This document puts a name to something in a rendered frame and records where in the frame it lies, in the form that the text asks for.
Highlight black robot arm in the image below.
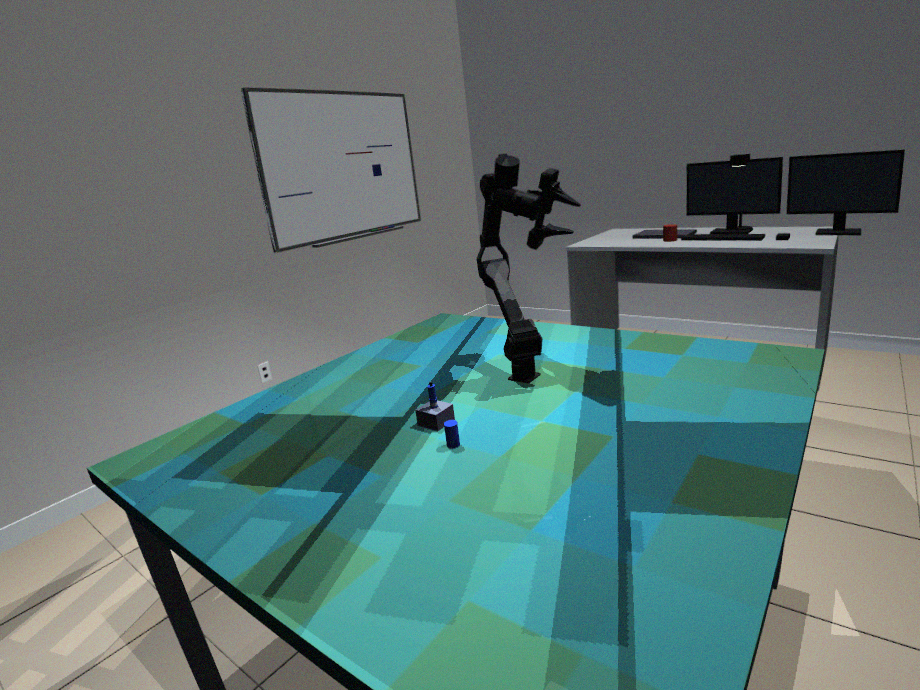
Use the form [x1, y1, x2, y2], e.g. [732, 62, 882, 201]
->
[477, 154, 543, 383]

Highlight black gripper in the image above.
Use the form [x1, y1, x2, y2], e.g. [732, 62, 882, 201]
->
[511, 168, 581, 250]

